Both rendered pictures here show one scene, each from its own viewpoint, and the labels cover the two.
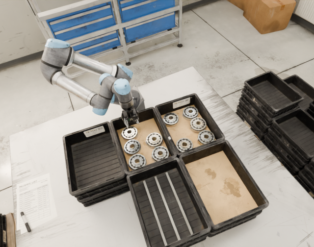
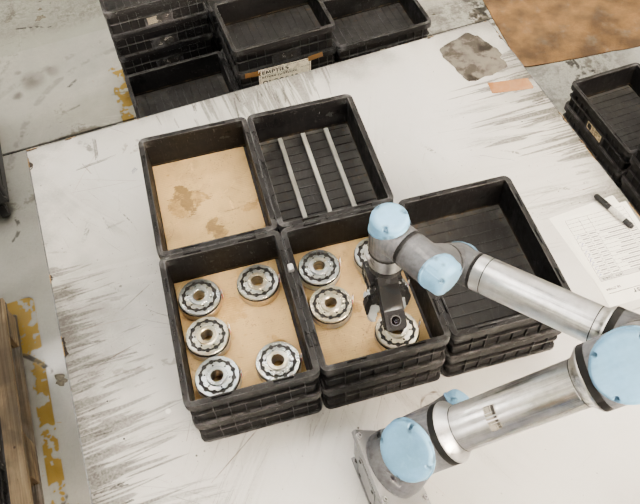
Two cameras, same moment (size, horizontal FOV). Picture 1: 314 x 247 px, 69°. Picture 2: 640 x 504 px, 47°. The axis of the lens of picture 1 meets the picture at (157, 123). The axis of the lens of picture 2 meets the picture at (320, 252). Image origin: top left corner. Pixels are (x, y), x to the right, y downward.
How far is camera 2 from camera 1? 1.70 m
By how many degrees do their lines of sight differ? 71
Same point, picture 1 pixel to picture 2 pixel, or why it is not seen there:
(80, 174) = (509, 250)
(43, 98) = not seen: outside the picture
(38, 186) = (623, 276)
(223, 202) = (210, 179)
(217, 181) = (209, 213)
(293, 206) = (81, 204)
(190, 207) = (274, 176)
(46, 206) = (581, 237)
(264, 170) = (95, 269)
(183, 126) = (248, 346)
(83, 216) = not seen: hidden behind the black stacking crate
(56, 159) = not seen: hidden behind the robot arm
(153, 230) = (345, 150)
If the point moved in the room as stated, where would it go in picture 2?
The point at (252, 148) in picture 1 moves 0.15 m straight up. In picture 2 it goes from (91, 320) to (73, 290)
